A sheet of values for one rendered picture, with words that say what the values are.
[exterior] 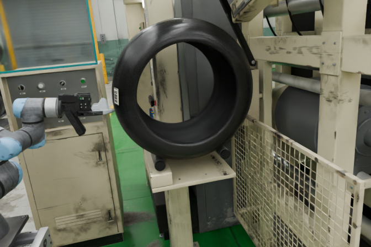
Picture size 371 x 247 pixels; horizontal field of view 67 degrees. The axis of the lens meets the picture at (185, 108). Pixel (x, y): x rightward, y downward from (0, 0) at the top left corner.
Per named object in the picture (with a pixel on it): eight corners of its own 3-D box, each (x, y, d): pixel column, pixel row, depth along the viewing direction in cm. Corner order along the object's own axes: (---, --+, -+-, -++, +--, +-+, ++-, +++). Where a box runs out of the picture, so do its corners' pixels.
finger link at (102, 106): (115, 100, 110) (90, 100, 108) (115, 114, 111) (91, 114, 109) (115, 98, 113) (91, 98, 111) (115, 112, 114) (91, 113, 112)
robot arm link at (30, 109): (20, 116, 110) (17, 95, 108) (49, 116, 113) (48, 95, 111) (12, 123, 103) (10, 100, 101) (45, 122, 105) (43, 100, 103)
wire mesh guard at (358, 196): (233, 213, 175) (229, 105, 158) (236, 212, 176) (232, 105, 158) (342, 376, 91) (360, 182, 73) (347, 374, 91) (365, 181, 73)
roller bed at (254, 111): (221, 117, 169) (219, 68, 162) (244, 114, 172) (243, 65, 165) (234, 127, 151) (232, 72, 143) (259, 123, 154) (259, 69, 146)
